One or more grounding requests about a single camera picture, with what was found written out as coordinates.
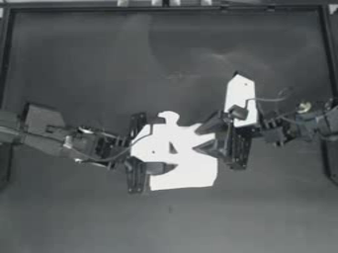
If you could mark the white t-shirt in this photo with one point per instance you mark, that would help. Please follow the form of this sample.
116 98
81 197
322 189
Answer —
193 164

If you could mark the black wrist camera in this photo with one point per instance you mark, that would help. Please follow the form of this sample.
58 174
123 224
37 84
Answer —
237 112
160 168

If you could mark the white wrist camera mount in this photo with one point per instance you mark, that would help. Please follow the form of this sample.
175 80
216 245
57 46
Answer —
239 95
151 145

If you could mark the grey frame bracket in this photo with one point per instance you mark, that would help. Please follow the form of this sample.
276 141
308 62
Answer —
165 2
205 2
123 2

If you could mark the black frame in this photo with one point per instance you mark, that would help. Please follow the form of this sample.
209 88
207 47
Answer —
263 7

